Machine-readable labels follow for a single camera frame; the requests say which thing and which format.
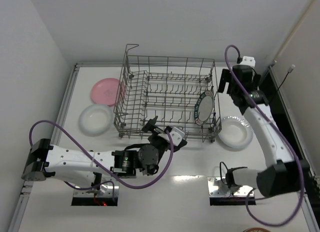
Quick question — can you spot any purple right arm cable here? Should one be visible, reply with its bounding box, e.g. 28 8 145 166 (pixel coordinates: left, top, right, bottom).
224 44 305 227

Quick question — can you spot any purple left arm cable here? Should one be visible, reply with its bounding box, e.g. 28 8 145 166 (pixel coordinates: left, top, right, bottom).
29 119 174 204

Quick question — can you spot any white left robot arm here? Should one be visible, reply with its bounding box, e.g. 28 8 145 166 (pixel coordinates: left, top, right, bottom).
21 70 222 191

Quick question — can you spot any thin black hanging cable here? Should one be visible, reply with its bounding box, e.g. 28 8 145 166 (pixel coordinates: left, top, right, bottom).
274 64 296 93

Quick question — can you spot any brown round object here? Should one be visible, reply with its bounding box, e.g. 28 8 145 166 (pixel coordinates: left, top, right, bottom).
243 227 271 232

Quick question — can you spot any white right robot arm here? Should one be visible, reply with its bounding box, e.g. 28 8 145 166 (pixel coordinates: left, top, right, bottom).
218 64 310 197

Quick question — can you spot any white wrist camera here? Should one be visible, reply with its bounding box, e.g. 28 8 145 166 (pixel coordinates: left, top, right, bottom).
239 56 256 68
158 127 187 147

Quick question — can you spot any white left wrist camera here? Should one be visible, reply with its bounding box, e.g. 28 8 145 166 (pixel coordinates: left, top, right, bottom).
158 127 187 147

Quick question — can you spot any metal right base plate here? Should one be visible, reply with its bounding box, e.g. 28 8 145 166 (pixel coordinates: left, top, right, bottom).
207 176 255 199

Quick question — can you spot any pink plastic plate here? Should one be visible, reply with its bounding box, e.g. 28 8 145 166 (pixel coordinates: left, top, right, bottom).
90 78 125 107

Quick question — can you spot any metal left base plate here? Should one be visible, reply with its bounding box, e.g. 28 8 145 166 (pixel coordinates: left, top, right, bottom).
73 178 120 199

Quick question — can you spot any metal base plate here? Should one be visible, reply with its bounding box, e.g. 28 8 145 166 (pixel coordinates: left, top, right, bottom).
207 176 255 199
73 178 120 199

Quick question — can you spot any green rimmed printed plate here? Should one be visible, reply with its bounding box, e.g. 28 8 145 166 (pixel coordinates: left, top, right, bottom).
193 90 215 126

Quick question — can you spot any white shallow bowl plate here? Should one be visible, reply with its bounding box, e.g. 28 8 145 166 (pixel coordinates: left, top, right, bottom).
78 103 114 137

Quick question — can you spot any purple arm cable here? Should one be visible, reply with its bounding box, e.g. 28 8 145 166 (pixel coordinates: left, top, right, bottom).
224 44 305 227
29 119 174 204

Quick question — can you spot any grey wire dish rack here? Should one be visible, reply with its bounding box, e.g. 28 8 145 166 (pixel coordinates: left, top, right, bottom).
113 43 222 143

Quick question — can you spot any white fluted plate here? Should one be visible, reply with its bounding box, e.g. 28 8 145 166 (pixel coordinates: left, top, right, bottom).
218 116 254 150

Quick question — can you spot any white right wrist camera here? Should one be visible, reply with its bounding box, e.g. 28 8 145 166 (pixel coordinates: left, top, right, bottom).
239 56 256 68

